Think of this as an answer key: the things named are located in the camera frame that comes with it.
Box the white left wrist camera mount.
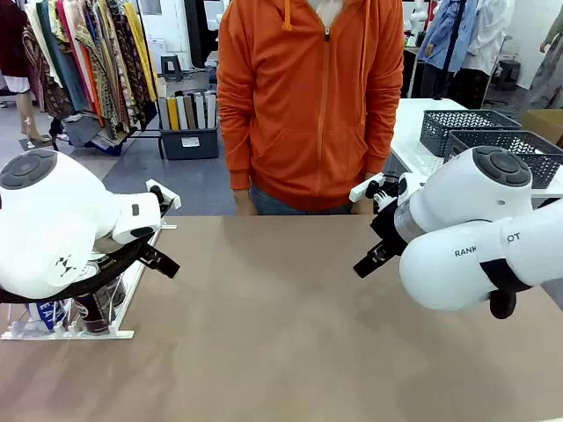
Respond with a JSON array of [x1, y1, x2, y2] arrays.
[[145, 178, 182, 217]]

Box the maroon garment on mannequin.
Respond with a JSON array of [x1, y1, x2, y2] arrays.
[[0, 0, 31, 79]]

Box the brown cardboard box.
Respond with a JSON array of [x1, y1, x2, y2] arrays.
[[521, 108, 563, 149]]

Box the white storage box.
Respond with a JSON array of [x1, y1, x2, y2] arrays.
[[147, 37, 170, 68]]

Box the black garment stand pole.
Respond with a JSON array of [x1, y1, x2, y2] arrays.
[[433, 0, 468, 101]]

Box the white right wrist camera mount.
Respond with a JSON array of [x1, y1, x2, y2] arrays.
[[349, 172, 423, 213]]

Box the white side table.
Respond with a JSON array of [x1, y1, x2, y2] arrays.
[[389, 98, 563, 199]]

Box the grey plastic woven basket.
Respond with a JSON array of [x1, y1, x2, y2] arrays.
[[420, 109, 523, 158], [443, 130, 563, 190]]

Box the blue hanging shirt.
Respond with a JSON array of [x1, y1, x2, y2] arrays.
[[416, 0, 483, 75]]

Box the grey plastic storage bin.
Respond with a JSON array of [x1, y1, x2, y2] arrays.
[[157, 126, 220, 161]]

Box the person's right hand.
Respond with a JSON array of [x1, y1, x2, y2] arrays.
[[231, 188, 259, 216]]

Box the white fabric roll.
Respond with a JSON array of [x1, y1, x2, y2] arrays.
[[204, 92, 218, 129], [175, 94, 188, 131]]

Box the brown fabric roll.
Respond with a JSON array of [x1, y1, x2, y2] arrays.
[[183, 94, 197, 130]]

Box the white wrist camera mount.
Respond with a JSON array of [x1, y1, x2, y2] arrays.
[[349, 172, 423, 213], [145, 178, 182, 217]]

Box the person's left forearm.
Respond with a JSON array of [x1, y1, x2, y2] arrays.
[[363, 87, 405, 181]]

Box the black clothes rack frame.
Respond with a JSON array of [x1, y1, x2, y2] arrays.
[[125, 0, 166, 160]]

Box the person's right forearm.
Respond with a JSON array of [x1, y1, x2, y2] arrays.
[[217, 87, 255, 192]]

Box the yellow hanging garment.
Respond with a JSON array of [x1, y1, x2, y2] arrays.
[[122, 2, 158, 104]]

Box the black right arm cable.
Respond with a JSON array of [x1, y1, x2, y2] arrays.
[[479, 258, 536, 320]]

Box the black green drink can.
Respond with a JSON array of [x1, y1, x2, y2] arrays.
[[73, 289, 118, 334], [85, 258, 128, 309]]

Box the dark patterned hanging garment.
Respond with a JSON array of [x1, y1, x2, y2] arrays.
[[105, 0, 154, 128]]

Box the blue jeans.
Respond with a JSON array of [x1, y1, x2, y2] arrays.
[[249, 183, 369, 216]]

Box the grey cloth pile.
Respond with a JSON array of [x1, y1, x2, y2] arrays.
[[63, 112, 133, 156]]

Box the teal hanging garment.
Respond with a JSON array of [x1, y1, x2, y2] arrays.
[[37, 0, 91, 113]]

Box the grey workbench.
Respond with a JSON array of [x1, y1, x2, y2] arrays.
[[204, 50, 220, 84]]

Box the white wire can dispenser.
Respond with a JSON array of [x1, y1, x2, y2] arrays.
[[0, 219, 178, 340]]

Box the light grey fabric roll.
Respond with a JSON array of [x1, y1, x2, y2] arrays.
[[194, 92, 207, 129]]

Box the grey step stool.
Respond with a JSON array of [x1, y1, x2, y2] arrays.
[[160, 54, 184, 83]]

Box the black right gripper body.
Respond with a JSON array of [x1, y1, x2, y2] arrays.
[[370, 202, 413, 260]]

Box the white hanging shirt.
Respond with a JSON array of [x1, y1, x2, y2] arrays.
[[461, 0, 512, 76]]

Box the dark step stool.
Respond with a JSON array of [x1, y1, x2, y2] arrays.
[[496, 59, 523, 91]]

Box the multicolour patterned hanging garment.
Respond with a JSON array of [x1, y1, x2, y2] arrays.
[[73, 0, 133, 133]]

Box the person in orange hoodie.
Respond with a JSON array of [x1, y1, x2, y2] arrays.
[[216, 0, 405, 211]]

